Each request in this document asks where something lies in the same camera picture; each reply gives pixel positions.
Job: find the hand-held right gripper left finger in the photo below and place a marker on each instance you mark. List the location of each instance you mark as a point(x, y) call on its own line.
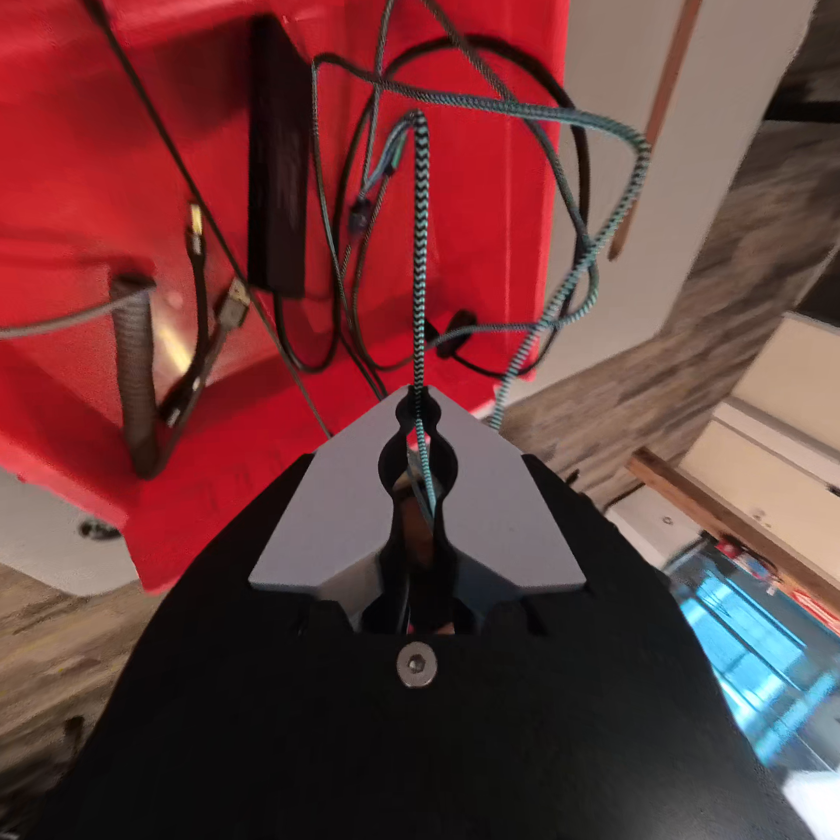
point(315, 525)

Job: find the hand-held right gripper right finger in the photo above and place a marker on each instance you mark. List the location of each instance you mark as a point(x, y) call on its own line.
point(518, 525)

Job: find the black usb hub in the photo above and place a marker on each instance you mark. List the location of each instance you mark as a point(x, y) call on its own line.
point(279, 164)

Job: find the red plastic bin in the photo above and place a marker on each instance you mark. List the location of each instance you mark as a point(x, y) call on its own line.
point(98, 131)

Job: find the red fire extinguisher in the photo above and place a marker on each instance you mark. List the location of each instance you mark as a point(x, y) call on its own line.
point(748, 558)

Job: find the white door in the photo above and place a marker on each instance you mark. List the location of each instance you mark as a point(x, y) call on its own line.
point(754, 472)
point(787, 374)

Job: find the wooden post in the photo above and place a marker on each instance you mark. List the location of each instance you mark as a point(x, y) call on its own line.
point(722, 518)

